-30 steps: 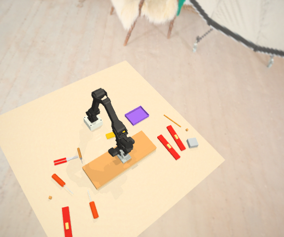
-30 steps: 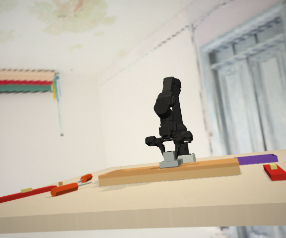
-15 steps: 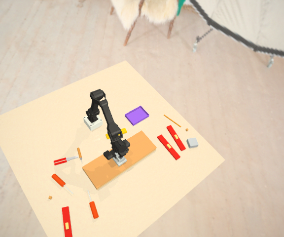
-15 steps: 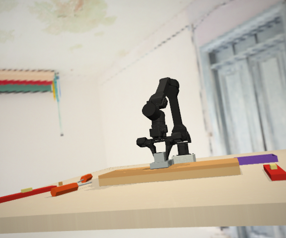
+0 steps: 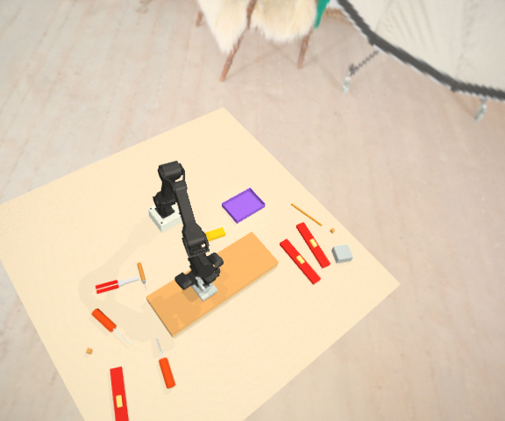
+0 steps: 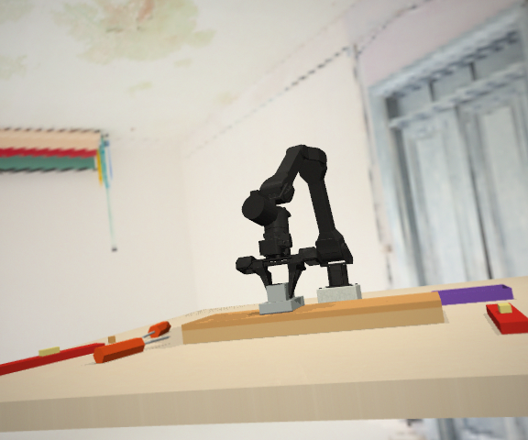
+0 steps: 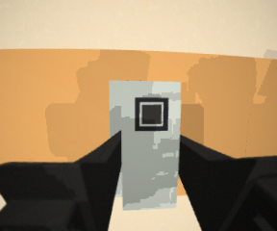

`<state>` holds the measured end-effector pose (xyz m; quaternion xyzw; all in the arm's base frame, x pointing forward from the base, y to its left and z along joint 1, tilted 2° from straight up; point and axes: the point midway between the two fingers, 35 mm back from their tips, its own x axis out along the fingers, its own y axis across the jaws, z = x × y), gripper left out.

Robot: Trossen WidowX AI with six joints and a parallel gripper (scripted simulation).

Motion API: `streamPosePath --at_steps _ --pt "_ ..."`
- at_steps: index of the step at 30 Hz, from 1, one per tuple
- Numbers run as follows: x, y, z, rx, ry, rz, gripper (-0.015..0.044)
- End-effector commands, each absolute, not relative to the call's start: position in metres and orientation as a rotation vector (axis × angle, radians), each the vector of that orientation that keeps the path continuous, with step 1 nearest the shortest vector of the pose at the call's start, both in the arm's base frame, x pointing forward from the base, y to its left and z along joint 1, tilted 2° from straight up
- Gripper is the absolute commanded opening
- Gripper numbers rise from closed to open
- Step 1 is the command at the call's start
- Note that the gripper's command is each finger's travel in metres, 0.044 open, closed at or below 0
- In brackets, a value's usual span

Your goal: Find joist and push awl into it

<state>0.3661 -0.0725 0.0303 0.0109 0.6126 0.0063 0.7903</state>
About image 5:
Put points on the yellow rectangular bar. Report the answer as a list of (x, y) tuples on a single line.
[(215, 234)]

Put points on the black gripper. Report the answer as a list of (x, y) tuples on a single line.
[(184, 281)]

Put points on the orange flat panel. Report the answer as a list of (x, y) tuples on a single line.
[(245, 261)]

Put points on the red flat block with small yellow cube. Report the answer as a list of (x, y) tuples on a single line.
[(313, 246), (118, 394), (300, 261)]

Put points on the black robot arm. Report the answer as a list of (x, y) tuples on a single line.
[(193, 237)]

